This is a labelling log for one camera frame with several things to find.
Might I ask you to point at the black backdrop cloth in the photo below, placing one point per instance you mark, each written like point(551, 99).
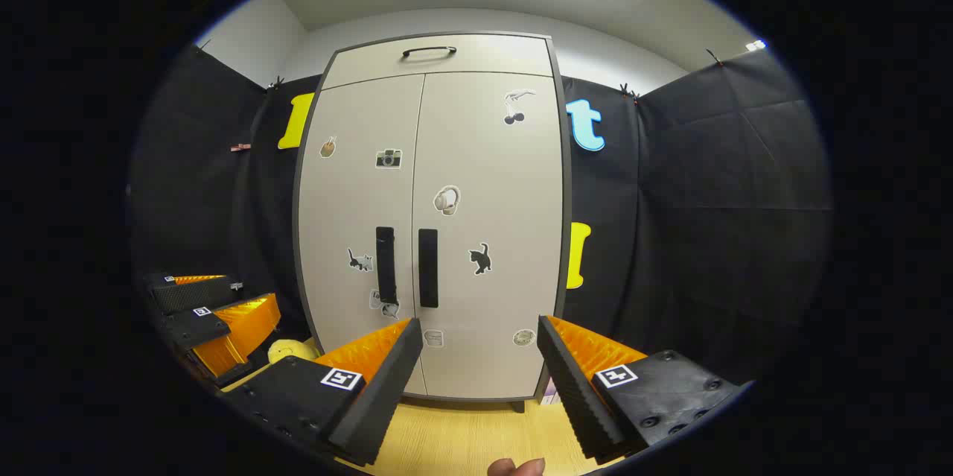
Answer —
point(707, 200)

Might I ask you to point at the yellow soft object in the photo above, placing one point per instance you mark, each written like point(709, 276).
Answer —
point(290, 351)

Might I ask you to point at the white double-door shoe cabinet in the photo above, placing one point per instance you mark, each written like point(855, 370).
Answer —
point(506, 55)

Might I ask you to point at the black clip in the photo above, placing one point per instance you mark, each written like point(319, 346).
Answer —
point(628, 91)
point(715, 57)
point(276, 83)

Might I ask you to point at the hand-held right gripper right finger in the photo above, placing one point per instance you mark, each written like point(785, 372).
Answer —
point(577, 394)

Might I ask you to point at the white cabinet door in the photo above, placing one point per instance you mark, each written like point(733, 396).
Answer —
point(499, 193)
point(350, 200)

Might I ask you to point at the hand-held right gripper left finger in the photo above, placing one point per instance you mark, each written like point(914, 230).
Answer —
point(387, 386)

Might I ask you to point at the small ceiling light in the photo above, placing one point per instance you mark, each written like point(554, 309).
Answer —
point(756, 45)

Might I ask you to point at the red clip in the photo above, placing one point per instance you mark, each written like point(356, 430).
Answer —
point(240, 147)

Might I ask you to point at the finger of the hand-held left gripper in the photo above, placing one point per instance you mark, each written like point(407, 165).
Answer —
point(193, 293)
point(193, 327)

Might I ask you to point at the small white purple boxes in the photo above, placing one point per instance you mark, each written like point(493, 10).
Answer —
point(551, 394)

